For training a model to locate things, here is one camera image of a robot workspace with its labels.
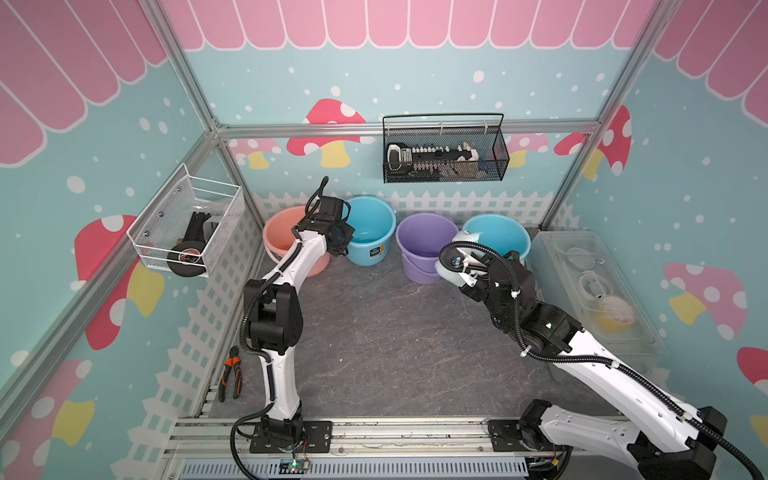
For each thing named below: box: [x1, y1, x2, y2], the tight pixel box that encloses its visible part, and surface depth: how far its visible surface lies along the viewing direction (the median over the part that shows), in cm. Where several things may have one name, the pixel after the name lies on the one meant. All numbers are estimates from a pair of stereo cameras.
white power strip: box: [386, 142, 479, 175], surface depth 89 cm
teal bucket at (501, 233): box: [462, 214, 532, 261], surface depth 99 cm
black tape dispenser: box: [167, 211, 211, 277], surface depth 67 cm
